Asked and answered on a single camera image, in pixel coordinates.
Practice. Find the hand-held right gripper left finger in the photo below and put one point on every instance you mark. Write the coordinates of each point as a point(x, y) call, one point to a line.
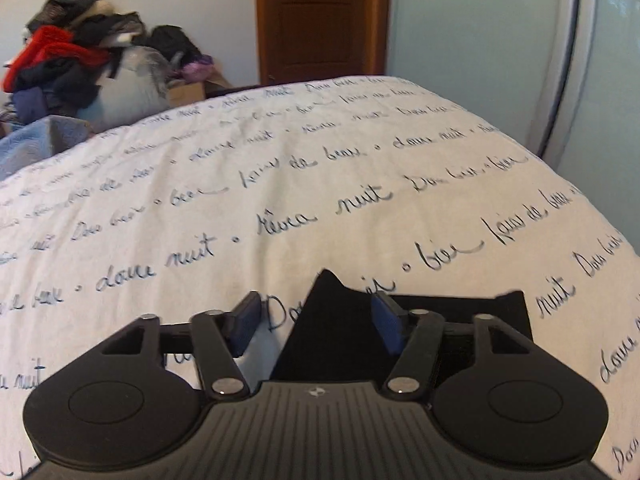
point(246, 326)

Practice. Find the purple cloth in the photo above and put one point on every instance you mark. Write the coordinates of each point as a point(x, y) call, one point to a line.
point(199, 67)

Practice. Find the frosted glass wardrobe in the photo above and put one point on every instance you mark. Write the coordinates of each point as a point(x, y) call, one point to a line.
point(500, 50)

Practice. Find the blue quilted blanket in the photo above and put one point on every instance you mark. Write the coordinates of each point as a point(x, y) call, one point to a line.
point(35, 142)

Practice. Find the black pants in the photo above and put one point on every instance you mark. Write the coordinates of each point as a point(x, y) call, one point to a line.
point(320, 332)

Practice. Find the grey plastic bag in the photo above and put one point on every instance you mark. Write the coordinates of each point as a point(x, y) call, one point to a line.
point(132, 87)

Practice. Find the brown wooden door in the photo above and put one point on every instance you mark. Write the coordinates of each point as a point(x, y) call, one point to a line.
point(320, 20)

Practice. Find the white script-printed bed cover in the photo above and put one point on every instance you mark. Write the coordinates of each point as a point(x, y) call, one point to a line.
point(310, 180)

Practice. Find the pile of assorted clothes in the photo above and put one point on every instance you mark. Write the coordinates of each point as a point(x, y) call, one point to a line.
point(55, 55)

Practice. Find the black garment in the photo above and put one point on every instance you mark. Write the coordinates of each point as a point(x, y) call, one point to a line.
point(172, 42)

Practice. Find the cardboard box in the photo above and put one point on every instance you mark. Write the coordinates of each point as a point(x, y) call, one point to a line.
point(192, 91)

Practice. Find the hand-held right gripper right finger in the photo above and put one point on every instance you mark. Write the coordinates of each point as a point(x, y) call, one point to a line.
point(388, 326)

